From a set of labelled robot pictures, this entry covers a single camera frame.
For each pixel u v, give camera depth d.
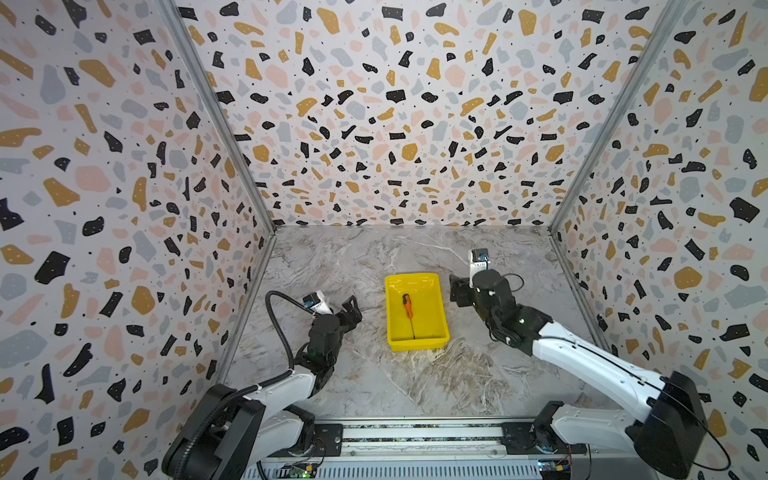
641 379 0.43
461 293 0.71
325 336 0.64
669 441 0.39
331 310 0.77
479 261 0.67
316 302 0.75
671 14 0.72
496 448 0.73
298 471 0.70
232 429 0.41
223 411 0.41
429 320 0.95
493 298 0.57
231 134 0.92
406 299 0.98
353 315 0.79
